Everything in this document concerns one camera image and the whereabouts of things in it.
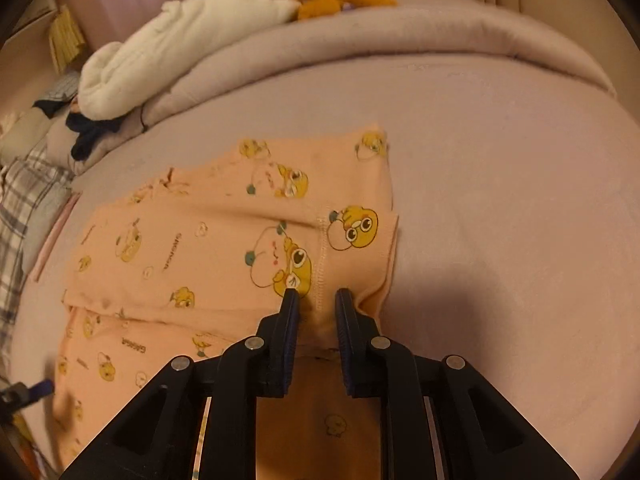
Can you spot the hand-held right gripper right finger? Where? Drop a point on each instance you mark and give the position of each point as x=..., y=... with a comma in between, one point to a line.
x=344, y=320

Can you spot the white fluffy blanket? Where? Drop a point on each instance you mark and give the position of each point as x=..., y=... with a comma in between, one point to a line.
x=175, y=40

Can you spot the pale pink quilt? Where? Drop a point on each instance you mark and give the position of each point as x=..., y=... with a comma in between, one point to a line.
x=400, y=35

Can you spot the yellow tasselled hanging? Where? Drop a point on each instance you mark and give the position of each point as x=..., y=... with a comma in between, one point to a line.
x=67, y=35

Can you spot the orange cartoon print pants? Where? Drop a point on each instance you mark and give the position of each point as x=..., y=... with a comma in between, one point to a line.
x=200, y=240

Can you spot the dark navy clothes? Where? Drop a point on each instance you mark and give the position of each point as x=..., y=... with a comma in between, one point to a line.
x=90, y=132

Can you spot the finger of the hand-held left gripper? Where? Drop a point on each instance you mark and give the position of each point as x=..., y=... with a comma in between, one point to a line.
x=41, y=388

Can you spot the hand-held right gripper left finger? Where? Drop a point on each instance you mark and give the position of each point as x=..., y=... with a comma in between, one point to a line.
x=291, y=310

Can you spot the pale pink bed sheet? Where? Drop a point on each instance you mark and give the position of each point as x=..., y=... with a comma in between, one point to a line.
x=500, y=185

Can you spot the plaid cloth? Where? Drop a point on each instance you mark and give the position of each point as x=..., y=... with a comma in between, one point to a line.
x=30, y=200

